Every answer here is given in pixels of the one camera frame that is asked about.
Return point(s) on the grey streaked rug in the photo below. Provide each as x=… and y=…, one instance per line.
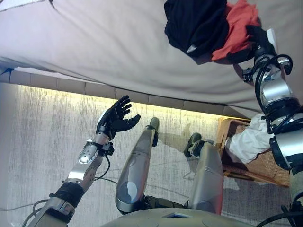
x=47, y=130

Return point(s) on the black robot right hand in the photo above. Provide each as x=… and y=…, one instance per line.
x=262, y=40

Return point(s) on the white garment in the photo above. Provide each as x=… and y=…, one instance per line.
x=246, y=144

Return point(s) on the tufted beige bed base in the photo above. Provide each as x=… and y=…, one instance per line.
x=94, y=88

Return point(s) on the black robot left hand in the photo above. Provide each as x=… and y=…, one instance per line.
x=113, y=120

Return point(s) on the black garment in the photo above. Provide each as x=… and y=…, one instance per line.
x=196, y=23

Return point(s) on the wicker basket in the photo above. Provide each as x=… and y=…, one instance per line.
x=260, y=170

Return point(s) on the red garment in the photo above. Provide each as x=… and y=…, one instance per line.
x=236, y=30

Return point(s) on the grey robot torso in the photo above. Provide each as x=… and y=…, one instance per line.
x=154, y=221

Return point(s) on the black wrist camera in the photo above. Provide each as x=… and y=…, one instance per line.
x=108, y=149
x=248, y=74

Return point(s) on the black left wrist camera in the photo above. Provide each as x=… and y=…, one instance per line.
x=108, y=149

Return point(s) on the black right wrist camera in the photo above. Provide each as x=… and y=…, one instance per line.
x=248, y=74

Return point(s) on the bed with beige cover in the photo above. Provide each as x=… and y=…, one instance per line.
x=118, y=47

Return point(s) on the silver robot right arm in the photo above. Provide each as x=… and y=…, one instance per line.
x=274, y=91

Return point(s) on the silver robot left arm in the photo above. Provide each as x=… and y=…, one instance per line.
x=80, y=170

